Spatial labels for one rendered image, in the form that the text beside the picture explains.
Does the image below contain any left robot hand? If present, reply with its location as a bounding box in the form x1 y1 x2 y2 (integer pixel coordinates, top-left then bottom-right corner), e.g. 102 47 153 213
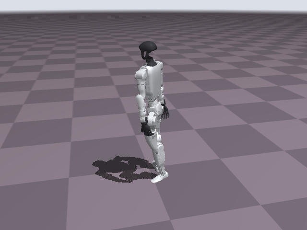
141 117 154 136

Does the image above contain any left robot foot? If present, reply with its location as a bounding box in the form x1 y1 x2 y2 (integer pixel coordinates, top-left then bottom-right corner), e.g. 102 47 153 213
151 171 169 183

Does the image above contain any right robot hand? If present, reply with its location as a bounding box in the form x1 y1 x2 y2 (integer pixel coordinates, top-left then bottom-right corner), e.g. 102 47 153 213
161 99 169 119

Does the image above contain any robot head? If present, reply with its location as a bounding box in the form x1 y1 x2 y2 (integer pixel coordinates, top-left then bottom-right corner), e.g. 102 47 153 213
139 41 157 67

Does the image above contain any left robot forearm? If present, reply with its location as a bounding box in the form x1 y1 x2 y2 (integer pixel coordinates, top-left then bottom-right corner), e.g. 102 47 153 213
136 95 147 123

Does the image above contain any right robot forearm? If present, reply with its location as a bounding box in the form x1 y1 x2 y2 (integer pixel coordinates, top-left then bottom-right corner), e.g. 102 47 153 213
157 85 164 104

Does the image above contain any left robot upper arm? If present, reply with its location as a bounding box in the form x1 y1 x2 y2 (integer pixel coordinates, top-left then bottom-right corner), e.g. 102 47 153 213
135 69 147 100

